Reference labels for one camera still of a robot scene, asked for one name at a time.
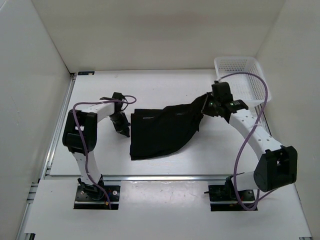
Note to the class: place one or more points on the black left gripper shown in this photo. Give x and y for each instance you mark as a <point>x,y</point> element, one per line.
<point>123,129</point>

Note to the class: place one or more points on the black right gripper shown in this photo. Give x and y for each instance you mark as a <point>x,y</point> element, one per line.
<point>205,109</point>

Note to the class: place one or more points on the black shorts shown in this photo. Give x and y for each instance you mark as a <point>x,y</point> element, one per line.
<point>160,132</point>

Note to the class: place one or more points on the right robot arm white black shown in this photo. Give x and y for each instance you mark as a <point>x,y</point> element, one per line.
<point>277,164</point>

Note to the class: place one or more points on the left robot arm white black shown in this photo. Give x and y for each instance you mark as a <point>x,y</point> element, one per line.
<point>80,136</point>

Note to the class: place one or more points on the white perforated plastic basket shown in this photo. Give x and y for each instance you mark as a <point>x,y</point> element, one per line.
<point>245,78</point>

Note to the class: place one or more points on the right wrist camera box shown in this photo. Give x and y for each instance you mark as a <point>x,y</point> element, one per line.
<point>221,92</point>

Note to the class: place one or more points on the aluminium front rail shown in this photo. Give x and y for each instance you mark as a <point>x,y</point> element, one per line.
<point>170,177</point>

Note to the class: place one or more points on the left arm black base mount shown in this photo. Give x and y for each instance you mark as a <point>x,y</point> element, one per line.
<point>95,199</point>

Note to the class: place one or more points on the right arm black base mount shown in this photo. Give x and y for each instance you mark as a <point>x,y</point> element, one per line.
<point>223,197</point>

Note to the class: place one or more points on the aluminium left side rail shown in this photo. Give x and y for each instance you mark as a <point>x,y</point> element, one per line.
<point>48,160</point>

